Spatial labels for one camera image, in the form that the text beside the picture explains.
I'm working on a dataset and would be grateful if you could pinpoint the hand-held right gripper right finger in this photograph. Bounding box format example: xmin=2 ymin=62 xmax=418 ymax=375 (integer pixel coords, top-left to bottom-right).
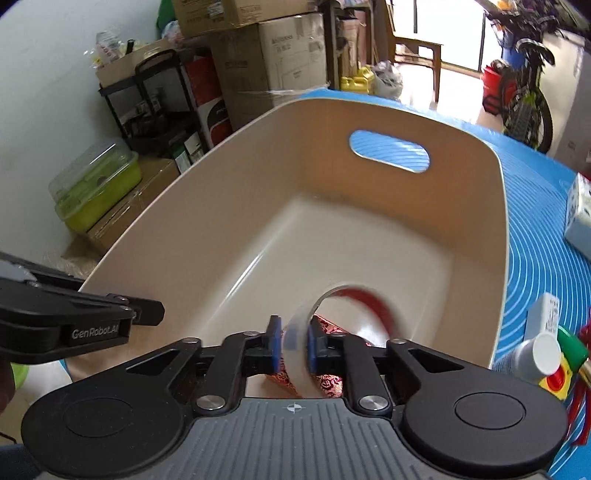
xmin=307 ymin=318 xmax=465 ymax=412

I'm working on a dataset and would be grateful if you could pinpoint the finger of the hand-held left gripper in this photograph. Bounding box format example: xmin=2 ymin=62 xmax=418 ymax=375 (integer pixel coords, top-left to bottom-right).
xmin=115 ymin=295 xmax=165 ymax=326

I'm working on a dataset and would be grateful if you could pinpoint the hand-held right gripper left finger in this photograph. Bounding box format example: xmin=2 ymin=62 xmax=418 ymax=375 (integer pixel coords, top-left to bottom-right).
xmin=126 ymin=315 xmax=283 ymax=412

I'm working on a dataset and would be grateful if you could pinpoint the clear tape roll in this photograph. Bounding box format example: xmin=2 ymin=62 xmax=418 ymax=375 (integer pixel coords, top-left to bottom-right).
xmin=281 ymin=285 xmax=407 ymax=400

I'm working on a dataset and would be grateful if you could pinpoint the beige plastic basket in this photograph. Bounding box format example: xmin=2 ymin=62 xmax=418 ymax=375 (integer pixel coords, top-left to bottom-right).
xmin=78 ymin=98 xmax=511 ymax=370

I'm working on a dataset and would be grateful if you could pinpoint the red figurine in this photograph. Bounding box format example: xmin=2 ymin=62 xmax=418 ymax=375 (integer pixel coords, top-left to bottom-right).
xmin=570 ymin=364 xmax=591 ymax=446

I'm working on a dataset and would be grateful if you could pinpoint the red patterned pouch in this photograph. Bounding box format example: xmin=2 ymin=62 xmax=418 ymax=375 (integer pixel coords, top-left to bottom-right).
xmin=265 ymin=314 xmax=370 ymax=398

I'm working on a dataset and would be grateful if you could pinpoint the plain brown cardboard box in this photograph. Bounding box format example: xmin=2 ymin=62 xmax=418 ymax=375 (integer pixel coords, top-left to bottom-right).
xmin=85 ymin=157 xmax=181 ymax=254

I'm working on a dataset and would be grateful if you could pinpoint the green lidded food container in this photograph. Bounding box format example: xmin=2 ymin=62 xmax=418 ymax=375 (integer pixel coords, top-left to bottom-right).
xmin=48 ymin=140 xmax=141 ymax=232

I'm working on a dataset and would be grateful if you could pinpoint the black utility cart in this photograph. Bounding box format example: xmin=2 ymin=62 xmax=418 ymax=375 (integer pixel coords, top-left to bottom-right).
xmin=98 ymin=49 xmax=208 ymax=160

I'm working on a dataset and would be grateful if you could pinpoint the red white carton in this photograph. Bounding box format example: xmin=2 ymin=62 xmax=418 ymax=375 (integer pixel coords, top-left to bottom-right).
xmin=182 ymin=55 xmax=234 ymax=151

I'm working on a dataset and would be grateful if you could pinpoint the white plastic bottle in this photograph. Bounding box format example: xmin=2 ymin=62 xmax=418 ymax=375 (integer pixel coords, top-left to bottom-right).
xmin=492 ymin=333 xmax=561 ymax=384

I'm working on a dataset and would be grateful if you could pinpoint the white adapter box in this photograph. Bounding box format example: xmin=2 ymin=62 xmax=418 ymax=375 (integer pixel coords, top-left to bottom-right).
xmin=526 ymin=293 xmax=561 ymax=340

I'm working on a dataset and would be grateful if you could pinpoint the blue silicone mat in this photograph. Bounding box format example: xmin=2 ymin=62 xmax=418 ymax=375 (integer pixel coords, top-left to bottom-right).
xmin=62 ymin=87 xmax=591 ymax=480

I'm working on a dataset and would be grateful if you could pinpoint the open cardboard box with bottles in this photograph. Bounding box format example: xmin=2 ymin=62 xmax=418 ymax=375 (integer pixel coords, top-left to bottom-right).
xmin=95 ymin=39 xmax=176 ymax=88

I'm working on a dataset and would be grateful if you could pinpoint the green red yellow toy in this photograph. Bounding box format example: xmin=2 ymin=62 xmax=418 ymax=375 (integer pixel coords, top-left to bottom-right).
xmin=538 ymin=325 xmax=591 ymax=400

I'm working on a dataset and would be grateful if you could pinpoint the large pale cardboard box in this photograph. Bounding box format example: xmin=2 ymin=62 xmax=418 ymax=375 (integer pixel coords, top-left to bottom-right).
xmin=210 ymin=13 xmax=328 ymax=132

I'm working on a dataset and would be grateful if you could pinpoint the white plastic bag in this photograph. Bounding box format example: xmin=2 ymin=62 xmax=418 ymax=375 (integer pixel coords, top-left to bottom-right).
xmin=372 ymin=60 xmax=404 ymax=100

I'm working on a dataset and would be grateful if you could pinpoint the white tissue pack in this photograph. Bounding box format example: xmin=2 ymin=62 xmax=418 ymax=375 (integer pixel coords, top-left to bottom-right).
xmin=564 ymin=173 xmax=591 ymax=259

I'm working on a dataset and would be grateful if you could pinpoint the brown printed cardboard box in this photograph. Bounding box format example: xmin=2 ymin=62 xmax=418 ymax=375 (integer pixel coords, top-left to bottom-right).
xmin=172 ymin=0 xmax=319 ymax=38

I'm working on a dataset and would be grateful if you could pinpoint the red bucket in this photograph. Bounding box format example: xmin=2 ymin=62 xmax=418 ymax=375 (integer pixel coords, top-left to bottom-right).
xmin=480 ymin=60 xmax=515 ymax=114

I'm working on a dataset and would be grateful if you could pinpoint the wooden chair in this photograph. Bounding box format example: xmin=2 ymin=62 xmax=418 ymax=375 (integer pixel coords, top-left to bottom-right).
xmin=385 ymin=0 xmax=445 ymax=102

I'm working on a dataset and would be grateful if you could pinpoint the green black bicycle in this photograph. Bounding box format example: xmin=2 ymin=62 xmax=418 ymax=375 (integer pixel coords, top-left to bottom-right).
xmin=480 ymin=0 xmax=557 ymax=153

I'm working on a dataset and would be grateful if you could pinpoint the white chest freezer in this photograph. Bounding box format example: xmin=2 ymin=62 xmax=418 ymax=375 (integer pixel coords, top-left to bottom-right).
xmin=540 ymin=28 xmax=591 ymax=171

